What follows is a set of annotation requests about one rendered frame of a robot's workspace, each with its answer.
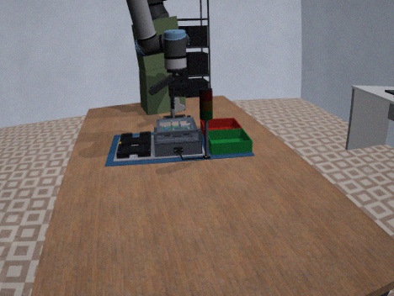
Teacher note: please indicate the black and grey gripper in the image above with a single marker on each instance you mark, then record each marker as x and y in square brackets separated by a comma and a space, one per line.
[178, 88]

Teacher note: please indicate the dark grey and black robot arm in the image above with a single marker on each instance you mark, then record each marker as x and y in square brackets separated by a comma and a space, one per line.
[149, 43]

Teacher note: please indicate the red bin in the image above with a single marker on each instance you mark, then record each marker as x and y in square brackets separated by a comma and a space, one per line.
[220, 124]

